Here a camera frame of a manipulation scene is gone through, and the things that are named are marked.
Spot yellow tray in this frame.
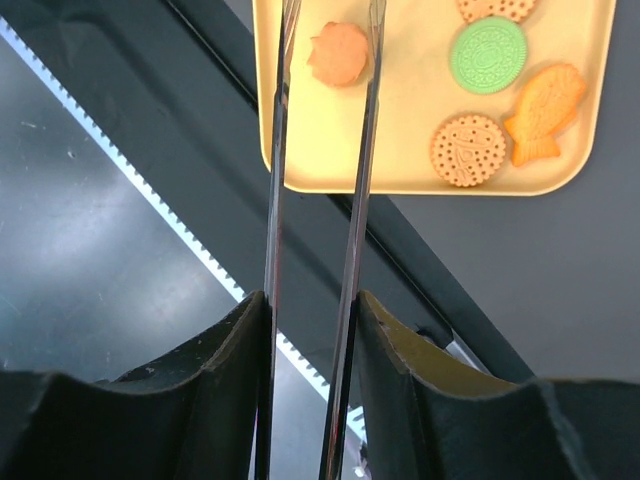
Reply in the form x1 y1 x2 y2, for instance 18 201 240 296
285 1 616 196

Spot orange flower cookie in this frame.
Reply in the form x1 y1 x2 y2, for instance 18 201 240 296
307 22 369 88

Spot metal tongs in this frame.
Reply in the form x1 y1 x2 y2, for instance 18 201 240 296
254 1 386 479

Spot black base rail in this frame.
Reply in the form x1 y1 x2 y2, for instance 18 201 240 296
0 0 536 386

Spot green sandwich cookie right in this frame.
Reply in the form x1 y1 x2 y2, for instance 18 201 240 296
449 17 528 95

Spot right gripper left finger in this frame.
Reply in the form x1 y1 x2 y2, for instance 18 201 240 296
1 292 266 479

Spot round dotted biscuit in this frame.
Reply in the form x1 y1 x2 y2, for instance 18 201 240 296
456 0 537 24
429 114 507 188

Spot orange fish cookie right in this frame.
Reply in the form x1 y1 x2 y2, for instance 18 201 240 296
504 63 586 167

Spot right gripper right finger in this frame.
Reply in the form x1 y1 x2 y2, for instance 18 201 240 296
357 292 639 479

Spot toothed cable duct strip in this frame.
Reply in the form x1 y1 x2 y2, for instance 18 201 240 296
1 15 367 444

